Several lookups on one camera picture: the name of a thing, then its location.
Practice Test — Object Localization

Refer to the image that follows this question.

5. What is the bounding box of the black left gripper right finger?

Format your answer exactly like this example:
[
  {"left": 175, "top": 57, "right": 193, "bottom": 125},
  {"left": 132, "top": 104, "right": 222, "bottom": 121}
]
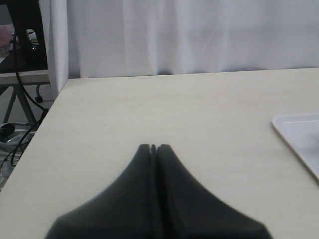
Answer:
[{"left": 156, "top": 144, "right": 272, "bottom": 239}]

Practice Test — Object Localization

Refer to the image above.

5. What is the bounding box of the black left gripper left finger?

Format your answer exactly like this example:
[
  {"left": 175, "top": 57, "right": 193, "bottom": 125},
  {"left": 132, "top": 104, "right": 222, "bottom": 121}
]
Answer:
[{"left": 46, "top": 144, "right": 157, "bottom": 239}]

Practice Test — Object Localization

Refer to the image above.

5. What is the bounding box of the white rectangular plastic tray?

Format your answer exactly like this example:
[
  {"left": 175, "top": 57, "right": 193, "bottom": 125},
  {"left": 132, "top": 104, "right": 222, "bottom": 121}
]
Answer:
[{"left": 272, "top": 113, "right": 319, "bottom": 182}]

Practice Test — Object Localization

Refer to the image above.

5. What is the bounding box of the white curtain backdrop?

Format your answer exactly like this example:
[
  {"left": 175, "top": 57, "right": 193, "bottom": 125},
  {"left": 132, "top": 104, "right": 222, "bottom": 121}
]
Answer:
[{"left": 39, "top": 0, "right": 319, "bottom": 97}]

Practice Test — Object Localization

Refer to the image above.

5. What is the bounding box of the black monitor on side desk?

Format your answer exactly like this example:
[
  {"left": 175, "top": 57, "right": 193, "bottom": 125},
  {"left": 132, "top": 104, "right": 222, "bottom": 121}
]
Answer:
[{"left": 0, "top": 0, "right": 48, "bottom": 72}]

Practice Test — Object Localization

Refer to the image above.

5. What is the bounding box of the pink bag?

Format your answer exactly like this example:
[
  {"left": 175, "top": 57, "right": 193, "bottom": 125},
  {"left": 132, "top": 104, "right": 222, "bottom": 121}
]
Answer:
[{"left": 0, "top": 24, "right": 12, "bottom": 48}]

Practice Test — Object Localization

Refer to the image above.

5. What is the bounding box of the black hanging cable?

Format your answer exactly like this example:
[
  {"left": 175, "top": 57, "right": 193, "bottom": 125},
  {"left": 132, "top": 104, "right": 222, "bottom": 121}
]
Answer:
[{"left": 2, "top": 31, "right": 49, "bottom": 167}]

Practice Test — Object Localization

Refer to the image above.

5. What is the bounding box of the grey side desk frame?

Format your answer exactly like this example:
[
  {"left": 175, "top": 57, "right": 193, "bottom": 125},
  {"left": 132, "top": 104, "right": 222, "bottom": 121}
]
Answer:
[{"left": 0, "top": 70, "right": 50, "bottom": 123}]

